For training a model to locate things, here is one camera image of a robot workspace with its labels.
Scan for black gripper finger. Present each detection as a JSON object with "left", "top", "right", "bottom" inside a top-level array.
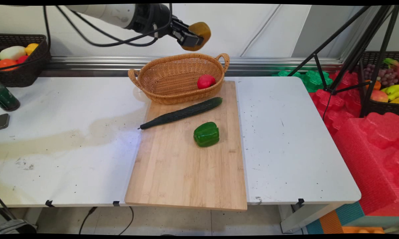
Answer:
[
  {"left": 175, "top": 29, "right": 204, "bottom": 47},
  {"left": 171, "top": 15, "right": 194, "bottom": 33}
]

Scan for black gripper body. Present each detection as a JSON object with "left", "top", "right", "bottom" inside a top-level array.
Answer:
[{"left": 132, "top": 4, "right": 184, "bottom": 38}]

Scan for brown toy potato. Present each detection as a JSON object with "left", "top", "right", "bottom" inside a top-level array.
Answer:
[{"left": 181, "top": 22, "right": 212, "bottom": 52}]

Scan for woven wicker basket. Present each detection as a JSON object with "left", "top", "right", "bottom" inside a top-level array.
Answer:
[{"left": 128, "top": 53, "right": 230, "bottom": 105}]

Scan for dark green toy cucumber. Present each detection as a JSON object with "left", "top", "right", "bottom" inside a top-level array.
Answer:
[{"left": 138, "top": 97, "right": 223, "bottom": 130}]

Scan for green toy bell pepper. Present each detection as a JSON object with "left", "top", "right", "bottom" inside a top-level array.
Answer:
[{"left": 193, "top": 121, "right": 220, "bottom": 148}]

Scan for yellow toy lemon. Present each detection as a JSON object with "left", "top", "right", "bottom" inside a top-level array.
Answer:
[{"left": 25, "top": 43, "right": 40, "bottom": 56}]

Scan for green foam mat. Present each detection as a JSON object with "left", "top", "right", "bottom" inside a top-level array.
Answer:
[{"left": 271, "top": 70, "right": 334, "bottom": 93}]

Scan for dark woven storage basket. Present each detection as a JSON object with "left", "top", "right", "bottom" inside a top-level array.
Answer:
[{"left": 0, "top": 34, "right": 52, "bottom": 88}]

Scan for wooden cutting board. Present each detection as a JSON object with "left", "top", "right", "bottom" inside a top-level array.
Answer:
[{"left": 124, "top": 80, "right": 248, "bottom": 211}]

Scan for pale white toy vegetable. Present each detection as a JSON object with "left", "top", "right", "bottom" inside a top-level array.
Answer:
[{"left": 0, "top": 45, "right": 27, "bottom": 60}]

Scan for red foam mat stack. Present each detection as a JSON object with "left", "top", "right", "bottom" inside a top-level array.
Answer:
[{"left": 308, "top": 71, "right": 363, "bottom": 136}]

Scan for dark green bottle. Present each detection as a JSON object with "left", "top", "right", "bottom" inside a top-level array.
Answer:
[{"left": 0, "top": 80, "right": 21, "bottom": 112}]

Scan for black tripod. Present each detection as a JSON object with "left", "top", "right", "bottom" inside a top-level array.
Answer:
[{"left": 287, "top": 5, "right": 399, "bottom": 117}]

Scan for peach toy fruit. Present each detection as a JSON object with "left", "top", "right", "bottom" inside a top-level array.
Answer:
[{"left": 370, "top": 90, "right": 389, "bottom": 103}]

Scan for purple toy grapes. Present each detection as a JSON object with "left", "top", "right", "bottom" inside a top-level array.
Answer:
[{"left": 363, "top": 64, "right": 399, "bottom": 87}]

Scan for dark basket with fruit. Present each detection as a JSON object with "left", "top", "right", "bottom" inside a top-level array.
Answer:
[{"left": 358, "top": 51, "right": 399, "bottom": 117}]

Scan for yellow toy bananas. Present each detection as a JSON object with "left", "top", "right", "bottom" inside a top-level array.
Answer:
[{"left": 380, "top": 84, "right": 399, "bottom": 104}]

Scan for white table leg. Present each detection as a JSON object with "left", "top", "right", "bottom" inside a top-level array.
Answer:
[{"left": 279, "top": 202, "right": 340, "bottom": 233}]

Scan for large red foam mat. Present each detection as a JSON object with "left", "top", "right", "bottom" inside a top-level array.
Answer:
[{"left": 332, "top": 112, "right": 399, "bottom": 217}]

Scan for teal and orange foam mat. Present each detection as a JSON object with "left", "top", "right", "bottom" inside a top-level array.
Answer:
[{"left": 306, "top": 201, "right": 399, "bottom": 234}]

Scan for grey object under table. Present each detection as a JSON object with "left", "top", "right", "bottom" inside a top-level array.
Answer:
[{"left": 0, "top": 196, "right": 38, "bottom": 235}]

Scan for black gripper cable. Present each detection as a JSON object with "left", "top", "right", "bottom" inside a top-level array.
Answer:
[{"left": 55, "top": 4, "right": 173, "bottom": 47}]

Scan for metal wall rail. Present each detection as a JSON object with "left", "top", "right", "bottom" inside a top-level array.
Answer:
[{"left": 40, "top": 56, "right": 343, "bottom": 77}]

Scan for black floor cable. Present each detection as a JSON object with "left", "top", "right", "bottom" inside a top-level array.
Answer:
[
  {"left": 118, "top": 206, "right": 134, "bottom": 236},
  {"left": 78, "top": 206, "right": 98, "bottom": 235}
]

